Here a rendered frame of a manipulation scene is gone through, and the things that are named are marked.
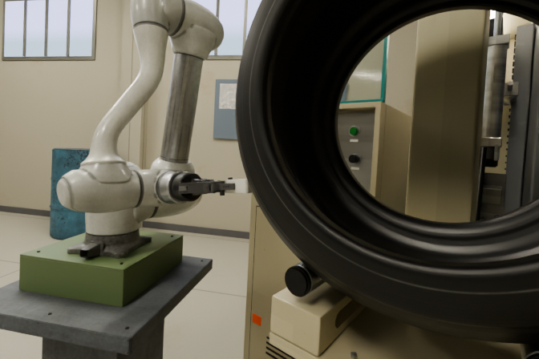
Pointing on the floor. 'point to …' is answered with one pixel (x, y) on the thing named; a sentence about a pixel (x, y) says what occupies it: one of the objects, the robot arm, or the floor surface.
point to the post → (447, 115)
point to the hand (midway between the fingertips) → (237, 186)
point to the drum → (60, 219)
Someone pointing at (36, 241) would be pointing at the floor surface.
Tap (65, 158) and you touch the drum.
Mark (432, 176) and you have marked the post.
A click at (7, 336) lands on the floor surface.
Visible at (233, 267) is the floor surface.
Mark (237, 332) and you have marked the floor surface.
